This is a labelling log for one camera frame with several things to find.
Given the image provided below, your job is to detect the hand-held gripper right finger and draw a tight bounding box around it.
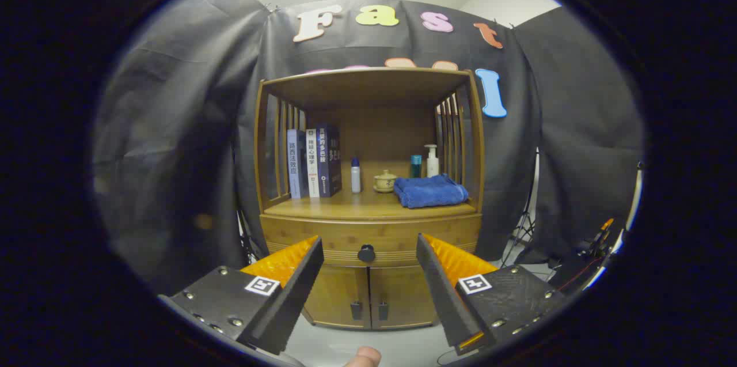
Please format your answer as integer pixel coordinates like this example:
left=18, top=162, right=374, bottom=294
left=416, top=233, right=569, bottom=356

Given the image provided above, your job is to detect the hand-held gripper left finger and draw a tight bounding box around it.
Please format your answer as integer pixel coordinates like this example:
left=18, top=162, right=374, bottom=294
left=158, top=234, right=325, bottom=356

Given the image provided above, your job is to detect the wooden drawer with black knob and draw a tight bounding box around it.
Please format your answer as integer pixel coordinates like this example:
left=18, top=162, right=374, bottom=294
left=260, top=213, right=483, bottom=268

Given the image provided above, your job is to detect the wooden countertop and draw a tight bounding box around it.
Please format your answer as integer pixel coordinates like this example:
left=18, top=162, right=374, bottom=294
left=264, top=160, right=480, bottom=221

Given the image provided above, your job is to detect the wooden cabinet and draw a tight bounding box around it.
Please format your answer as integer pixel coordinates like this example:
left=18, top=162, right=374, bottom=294
left=253, top=66, right=486, bottom=331

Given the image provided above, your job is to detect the folded blue towel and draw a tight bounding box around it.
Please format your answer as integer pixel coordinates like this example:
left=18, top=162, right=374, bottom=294
left=394, top=174, right=469, bottom=209

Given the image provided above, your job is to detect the black tripod stand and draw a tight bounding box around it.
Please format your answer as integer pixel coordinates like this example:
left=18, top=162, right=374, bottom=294
left=501, top=148, right=539, bottom=267

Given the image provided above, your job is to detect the beige lidded tea cup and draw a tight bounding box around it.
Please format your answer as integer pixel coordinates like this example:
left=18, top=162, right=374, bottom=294
left=373, top=169, right=398, bottom=193

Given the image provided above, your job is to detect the light blue-grey book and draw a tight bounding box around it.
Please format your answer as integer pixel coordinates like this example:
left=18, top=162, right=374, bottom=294
left=287, top=129, right=309, bottom=199

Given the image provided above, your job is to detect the white pump bottle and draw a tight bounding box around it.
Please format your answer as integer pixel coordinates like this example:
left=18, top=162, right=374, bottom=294
left=424, top=144, right=440, bottom=178

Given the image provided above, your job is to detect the white book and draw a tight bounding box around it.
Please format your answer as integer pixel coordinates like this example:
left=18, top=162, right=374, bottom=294
left=306, top=128, right=321, bottom=198

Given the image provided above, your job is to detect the dark navy book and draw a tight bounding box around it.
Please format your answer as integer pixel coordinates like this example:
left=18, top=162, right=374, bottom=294
left=317, top=125, right=343, bottom=198

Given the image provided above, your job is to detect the dark equipment with orange tip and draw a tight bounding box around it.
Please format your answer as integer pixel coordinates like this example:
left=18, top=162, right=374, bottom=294
left=576, top=218, right=616, bottom=258

